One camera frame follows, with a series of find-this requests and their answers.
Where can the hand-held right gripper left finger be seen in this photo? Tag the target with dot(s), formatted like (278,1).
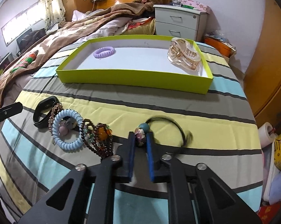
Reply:
(130,155)

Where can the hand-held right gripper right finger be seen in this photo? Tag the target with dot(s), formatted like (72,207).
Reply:
(152,161)

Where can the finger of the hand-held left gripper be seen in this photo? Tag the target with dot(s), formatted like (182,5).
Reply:
(5,113)

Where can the black wide headband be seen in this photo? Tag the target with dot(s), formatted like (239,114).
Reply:
(45,104)

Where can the green cardboard tray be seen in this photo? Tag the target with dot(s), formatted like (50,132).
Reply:
(131,79)

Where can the green red striped cushion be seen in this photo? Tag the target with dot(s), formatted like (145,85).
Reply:
(23,61)

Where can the brown blanket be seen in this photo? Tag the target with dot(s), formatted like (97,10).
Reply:
(61,35)

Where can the clear hair claw clip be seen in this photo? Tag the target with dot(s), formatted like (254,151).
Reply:
(184,56)

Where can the white tissue roll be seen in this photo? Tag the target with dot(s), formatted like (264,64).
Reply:
(264,135)

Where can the spotted curtain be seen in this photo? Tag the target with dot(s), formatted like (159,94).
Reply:
(51,4)

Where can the yellow pillow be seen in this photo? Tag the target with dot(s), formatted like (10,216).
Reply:
(142,29)

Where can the orange basin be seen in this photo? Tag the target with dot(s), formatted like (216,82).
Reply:
(219,47)

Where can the grey nightstand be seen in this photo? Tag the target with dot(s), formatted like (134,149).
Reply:
(177,21)

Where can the large wooden wardrobe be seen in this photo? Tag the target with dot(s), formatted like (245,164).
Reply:
(268,63)

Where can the green marker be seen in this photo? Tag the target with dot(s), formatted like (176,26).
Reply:
(187,6)

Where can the pink floral box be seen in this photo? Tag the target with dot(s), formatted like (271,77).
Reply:
(198,5)

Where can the clear glass container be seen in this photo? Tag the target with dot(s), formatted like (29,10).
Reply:
(177,0)

